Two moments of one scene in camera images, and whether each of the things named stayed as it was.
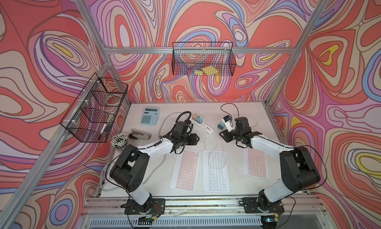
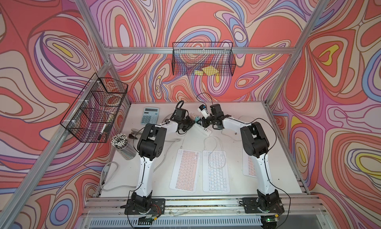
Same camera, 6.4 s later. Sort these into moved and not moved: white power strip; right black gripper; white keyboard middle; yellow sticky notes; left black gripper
Moved: left black gripper; right black gripper
Not moved: yellow sticky notes; white keyboard middle; white power strip
